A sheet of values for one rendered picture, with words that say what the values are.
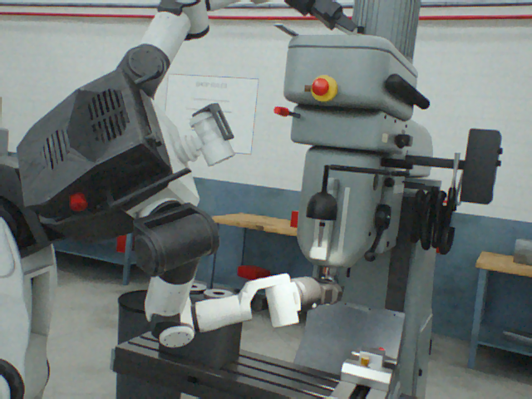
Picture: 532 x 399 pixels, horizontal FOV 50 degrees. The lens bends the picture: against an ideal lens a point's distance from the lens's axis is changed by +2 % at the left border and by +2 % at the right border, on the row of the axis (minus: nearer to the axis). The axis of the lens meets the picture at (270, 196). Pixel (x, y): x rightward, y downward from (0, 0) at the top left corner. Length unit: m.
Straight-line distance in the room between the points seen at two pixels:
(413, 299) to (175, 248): 1.05
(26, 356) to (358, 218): 0.84
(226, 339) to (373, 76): 0.86
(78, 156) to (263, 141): 5.18
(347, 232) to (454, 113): 4.36
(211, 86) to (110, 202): 5.52
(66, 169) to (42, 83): 7.03
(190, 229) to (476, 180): 0.89
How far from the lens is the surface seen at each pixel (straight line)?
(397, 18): 1.77
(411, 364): 2.03
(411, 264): 1.92
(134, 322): 3.40
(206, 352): 1.72
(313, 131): 1.46
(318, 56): 1.38
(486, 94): 5.76
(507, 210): 5.71
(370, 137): 1.42
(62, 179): 1.17
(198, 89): 6.72
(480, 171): 1.70
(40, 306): 1.48
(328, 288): 1.52
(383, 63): 1.37
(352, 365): 1.56
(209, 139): 1.25
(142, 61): 1.35
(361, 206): 1.48
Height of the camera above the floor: 1.60
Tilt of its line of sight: 5 degrees down
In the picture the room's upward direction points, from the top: 6 degrees clockwise
